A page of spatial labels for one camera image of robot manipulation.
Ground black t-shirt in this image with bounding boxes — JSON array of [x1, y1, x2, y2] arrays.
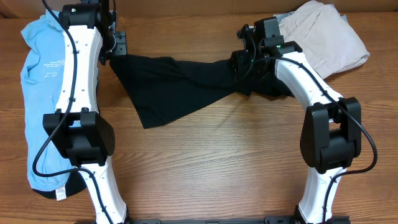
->
[[110, 55, 292, 129]]

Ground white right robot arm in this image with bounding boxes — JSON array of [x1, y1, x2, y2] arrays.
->
[[230, 42, 361, 223]]

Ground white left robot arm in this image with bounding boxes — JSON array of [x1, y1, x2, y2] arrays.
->
[[32, 1, 130, 223]]

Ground folded beige trousers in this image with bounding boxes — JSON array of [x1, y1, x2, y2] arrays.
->
[[275, 1, 370, 79]]

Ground light blue t-shirt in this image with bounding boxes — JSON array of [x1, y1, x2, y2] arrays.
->
[[21, 11, 69, 192]]

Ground black garment under blue shirt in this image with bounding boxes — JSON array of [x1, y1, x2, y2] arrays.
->
[[33, 172, 86, 200]]

